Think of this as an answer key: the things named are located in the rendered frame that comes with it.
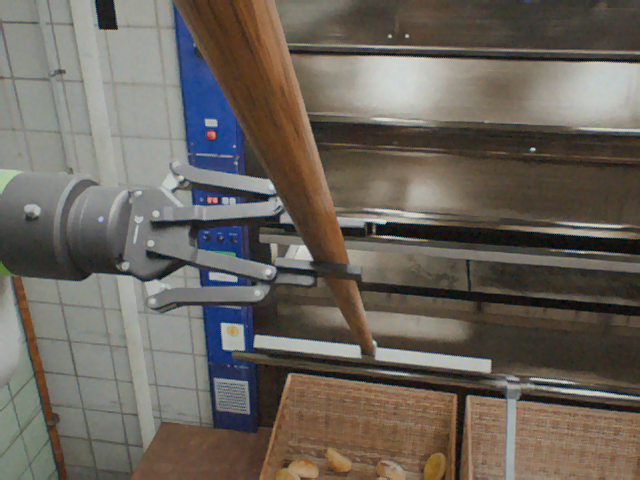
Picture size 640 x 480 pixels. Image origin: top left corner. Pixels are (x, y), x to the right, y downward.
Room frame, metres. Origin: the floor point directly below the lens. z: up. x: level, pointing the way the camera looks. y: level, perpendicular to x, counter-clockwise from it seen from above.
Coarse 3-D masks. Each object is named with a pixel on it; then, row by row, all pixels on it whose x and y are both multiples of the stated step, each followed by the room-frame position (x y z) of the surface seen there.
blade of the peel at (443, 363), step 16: (256, 336) 1.27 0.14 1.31; (272, 352) 1.35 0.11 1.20; (288, 352) 1.29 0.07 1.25; (304, 352) 1.23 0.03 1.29; (320, 352) 1.23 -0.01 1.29; (336, 352) 1.23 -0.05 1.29; (352, 352) 1.22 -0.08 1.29; (384, 352) 1.22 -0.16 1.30; (400, 352) 1.21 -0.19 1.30; (416, 352) 1.21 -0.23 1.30; (416, 368) 1.30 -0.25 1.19; (432, 368) 1.24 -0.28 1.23; (448, 368) 1.19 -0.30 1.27; (464, 368) 1.18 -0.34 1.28; (480, 368) 1.17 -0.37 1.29
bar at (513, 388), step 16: (240, 352) 1.39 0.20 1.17; (256, 352) 1.39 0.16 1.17; (304, 368) 1.35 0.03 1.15; (320, 368) 1.34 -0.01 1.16; (336, 368) 1.33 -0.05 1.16; (352, 368) 1.33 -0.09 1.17; (368, 368) 1.32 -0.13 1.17; (384, 368) 1.32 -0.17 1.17; (400, 368) 1.32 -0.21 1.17; (448, 384) 1.28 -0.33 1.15; (464, 384) 1.28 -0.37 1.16; (480, 384) 1.27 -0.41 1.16; (496, 384) 1.26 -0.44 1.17; (512, 384) 1.26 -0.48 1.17; (528, 384) 1.26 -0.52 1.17; (544, 384) 1.26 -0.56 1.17; (512, 400) 1.25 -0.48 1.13; (592, 400) 1.22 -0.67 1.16; (608, 400) 1.22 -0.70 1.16; (624, 400) 1.21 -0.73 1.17; (512, 416) 1.22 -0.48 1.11; (512, 432) 1.19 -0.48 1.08; (512, 448) 1.16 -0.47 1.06; (512, 464) 1.14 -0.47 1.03
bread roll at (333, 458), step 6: (330, 450) 1.57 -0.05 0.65; (330, 456) 1.55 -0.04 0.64; (336, 456) 1.54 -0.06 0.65; (342, 456) 1.55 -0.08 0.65; (330, 462) 1.54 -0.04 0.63; (336, 462) 1.53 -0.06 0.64; (342, 462) 1.53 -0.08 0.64; (348, 462) 1.53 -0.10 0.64; (336, 468) 1.52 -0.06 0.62; (342, 468) 1.52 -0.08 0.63; (348, 468) 1.52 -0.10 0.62
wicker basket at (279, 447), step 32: (288, 384) 1.67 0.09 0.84; (320, 384) 1.68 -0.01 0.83; (352, 384) 1.66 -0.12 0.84; (288, 416) 1.67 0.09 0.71; (320, 416) 1.65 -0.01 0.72; (352, 416) 1.64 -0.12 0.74; (384, 416) 1.62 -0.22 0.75; (416, 416) 1.60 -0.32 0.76; (448, 416) 1.59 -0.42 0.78; (288, 448) 1.64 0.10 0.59; (320, 448) 1.62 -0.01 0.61; (352, 448) 1.60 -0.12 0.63; (384, 448) 1.59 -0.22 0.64; (448, 448) 1.54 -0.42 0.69
